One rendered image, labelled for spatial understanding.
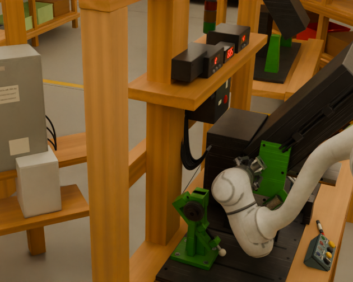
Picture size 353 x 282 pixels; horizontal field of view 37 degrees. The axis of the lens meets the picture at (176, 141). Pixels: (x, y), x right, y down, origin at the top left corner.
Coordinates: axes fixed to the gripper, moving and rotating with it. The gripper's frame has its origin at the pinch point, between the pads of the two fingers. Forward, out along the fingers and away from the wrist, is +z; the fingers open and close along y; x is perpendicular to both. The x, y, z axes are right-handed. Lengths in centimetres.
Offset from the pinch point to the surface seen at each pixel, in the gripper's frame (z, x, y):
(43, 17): 457, 281, 332
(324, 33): 329, -24, 61
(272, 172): 4.4, -2.6, -5.4
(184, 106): -37.4, -3.7, 28.7
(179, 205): -22.9, 24.1, 3.9
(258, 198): 5.9, 8.5, -11.1
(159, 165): -21.3, 22.7, 19.6
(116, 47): -70, -9, 46
